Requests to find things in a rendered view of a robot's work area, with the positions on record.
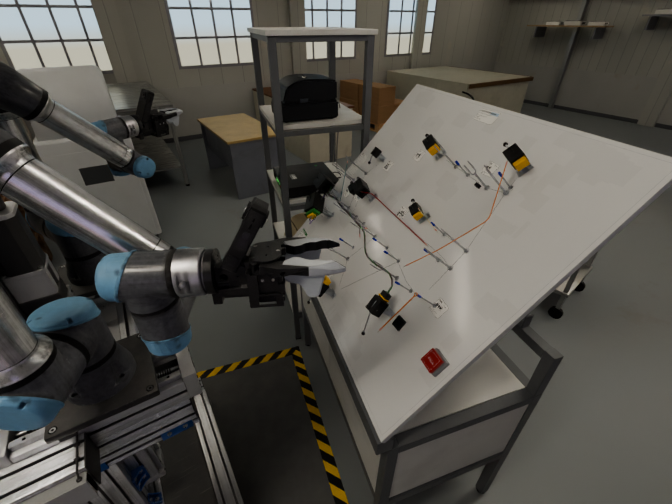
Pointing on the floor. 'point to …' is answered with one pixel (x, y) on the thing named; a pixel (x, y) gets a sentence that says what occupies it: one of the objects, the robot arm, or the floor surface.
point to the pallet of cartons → (383, 102)
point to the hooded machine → (92, 76)
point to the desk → (239, 150)
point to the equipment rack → (305, 120)
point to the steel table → (123, 101)
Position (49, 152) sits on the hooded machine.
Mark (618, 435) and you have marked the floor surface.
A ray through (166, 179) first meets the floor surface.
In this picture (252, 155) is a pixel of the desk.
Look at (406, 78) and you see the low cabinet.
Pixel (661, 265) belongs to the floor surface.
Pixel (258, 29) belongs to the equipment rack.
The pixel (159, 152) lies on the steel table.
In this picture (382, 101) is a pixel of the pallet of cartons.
